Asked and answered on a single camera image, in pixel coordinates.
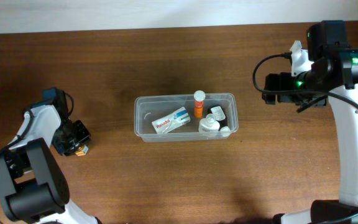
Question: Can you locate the white pump bottle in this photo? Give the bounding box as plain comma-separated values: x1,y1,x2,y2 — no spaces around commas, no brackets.
198,113,220,138

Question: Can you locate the dark bottle white cap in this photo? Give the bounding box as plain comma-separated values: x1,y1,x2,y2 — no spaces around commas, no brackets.
208,105,231,138

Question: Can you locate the small orange box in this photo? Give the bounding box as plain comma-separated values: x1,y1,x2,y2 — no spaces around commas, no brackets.
75,144,89,156

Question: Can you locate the orange tube white cap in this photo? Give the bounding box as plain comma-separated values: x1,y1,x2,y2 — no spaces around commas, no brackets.
193,90,206,118

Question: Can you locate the white Panadol box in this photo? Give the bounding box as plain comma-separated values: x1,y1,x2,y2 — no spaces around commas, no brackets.
152,107,191,134

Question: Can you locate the clear plastic container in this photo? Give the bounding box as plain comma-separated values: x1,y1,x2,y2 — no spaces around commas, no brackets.
134,93,239,142

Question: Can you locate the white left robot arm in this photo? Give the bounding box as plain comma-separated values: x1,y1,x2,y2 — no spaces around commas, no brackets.
0,87,101,224

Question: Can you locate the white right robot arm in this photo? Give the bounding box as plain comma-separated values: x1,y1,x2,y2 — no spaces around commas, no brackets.
261,21,358,223

